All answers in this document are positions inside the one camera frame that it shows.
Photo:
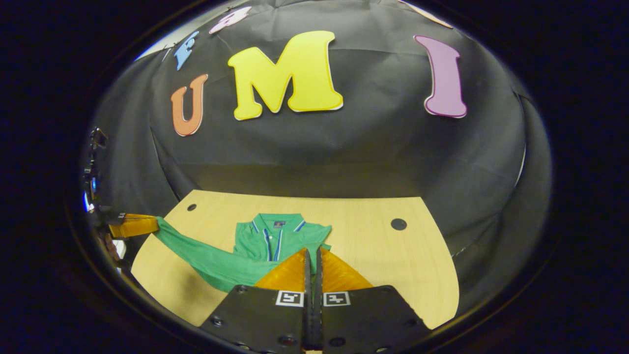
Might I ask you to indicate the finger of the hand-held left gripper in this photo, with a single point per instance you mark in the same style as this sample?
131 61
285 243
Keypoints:
132 226

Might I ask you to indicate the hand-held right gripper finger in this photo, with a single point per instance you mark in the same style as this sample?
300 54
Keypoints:
308 319
318 319

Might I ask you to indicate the green T-shirt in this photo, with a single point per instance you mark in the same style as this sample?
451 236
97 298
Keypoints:
221 265

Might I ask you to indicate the black backdrop cloth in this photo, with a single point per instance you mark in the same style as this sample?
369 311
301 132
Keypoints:
368 147

